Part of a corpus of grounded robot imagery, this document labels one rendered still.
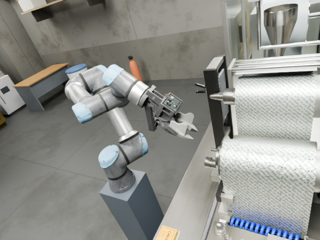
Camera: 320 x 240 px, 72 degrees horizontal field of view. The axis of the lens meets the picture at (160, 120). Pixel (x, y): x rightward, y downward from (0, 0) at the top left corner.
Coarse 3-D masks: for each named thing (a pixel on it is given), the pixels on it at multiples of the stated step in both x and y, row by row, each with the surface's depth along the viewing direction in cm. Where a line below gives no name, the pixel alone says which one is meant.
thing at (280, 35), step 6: (288, 24) 99; (294, 24) 101; (270, 30) 104; (276, 30) 102; (282, 30) 101; (288, 30) 101; (270, 36) 106; (276, 36) 104; (282, 36) 103; (288, 36) 104; (270, 42) 110; (276, 42) 107; (282, 42) 106; (282, 48) 108; (276, 54) 112; (282, 54) 111
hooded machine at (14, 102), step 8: (0, 72) 517; (0, 80) 510; (8, 80) 524; (0, 88) 509; (8, 88) 524; (0, 96) 507; (8, 96) 524; (16, 96) 541; (0, 104) 512; (8, 104) 524; (16, 104) 541; (24, 104) 559; (8, 112) 525
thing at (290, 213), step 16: (224, 192) 73; (240, 192) 69; (256, 192) 66; (272, 192) 63; (240, 208) 74; (256, 208) 70; (272, 208) 67; (288, 208) 64; (304, 208) 61; (272, 224) 71; (288, 224) 68; (304, 224) 65
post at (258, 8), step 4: (256, 4) 90; (256, 8) 91; (260, 16) 92; (260, 20) 93; (260, 24) 94; (260, 28) 95; (260, 32) 95; (260, 36) 96; (260, 40) 97; (260, 44) 98
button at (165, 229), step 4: (164, 228) 93; (168, 228) 92; (160, 232) 92; (164, 232) 91; (168, 232) 91; (172, 232) 90; (176, 232) 90; (160, 236) 90; (164, 236) 90; (168, 236) 89; (172, 236) 89; (176, 236) 90
